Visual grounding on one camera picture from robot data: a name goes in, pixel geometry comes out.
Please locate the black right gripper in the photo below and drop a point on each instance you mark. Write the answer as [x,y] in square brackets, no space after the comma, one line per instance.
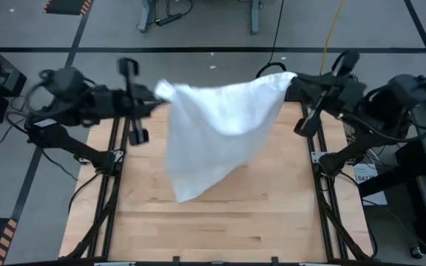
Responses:
[342,92]

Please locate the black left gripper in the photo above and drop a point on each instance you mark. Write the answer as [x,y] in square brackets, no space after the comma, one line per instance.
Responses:
[133,103]

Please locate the white plaid kitchen towel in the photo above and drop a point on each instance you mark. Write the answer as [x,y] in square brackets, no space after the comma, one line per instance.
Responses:
[216,129]

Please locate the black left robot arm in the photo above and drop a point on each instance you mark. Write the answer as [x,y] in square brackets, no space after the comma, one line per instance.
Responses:
[65,96]

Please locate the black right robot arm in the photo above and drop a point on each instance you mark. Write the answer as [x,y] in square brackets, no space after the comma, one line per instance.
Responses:
[390,107]

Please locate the black power strip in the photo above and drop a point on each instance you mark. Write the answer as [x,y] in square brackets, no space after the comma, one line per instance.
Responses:
[168,19]

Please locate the grey desk leg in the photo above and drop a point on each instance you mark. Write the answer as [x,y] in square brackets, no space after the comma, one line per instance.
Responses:
[255,18]
[146,16]

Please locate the white printed box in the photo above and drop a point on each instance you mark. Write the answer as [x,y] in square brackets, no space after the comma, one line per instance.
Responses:
[374,192]

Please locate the black desk base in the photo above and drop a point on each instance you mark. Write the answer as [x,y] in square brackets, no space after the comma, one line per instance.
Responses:
[401,173]

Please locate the black caster wheel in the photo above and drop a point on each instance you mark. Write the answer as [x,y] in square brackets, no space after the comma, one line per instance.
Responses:
[416,253]

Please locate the black aluminium table frame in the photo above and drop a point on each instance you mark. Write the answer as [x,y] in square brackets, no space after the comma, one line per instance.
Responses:
[198,264]

